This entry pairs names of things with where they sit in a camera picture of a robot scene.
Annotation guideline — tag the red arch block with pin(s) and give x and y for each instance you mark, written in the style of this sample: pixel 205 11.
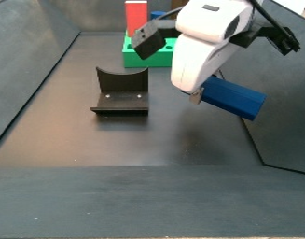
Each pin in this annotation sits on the red arch block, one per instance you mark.
pixel 135 10

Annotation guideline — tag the blue hexagon prism block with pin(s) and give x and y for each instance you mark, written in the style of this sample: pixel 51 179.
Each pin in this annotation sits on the blue hexagon prism block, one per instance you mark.
pixel 233 97

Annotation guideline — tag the black curved cradle stand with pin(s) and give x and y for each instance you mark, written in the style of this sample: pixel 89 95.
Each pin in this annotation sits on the black curved cradle stand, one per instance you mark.
pixel 123 93

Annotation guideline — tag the green shape sorter base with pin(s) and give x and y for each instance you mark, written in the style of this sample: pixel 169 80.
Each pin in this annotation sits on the green shape sorter base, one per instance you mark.
pixel 159 59

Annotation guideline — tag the dark blue cylinder block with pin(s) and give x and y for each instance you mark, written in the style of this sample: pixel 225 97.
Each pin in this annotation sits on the dark blue cylinder block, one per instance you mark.
pixel 157 14

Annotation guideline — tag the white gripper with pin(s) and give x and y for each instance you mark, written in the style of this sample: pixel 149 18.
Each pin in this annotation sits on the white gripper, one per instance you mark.
pixel 207 23

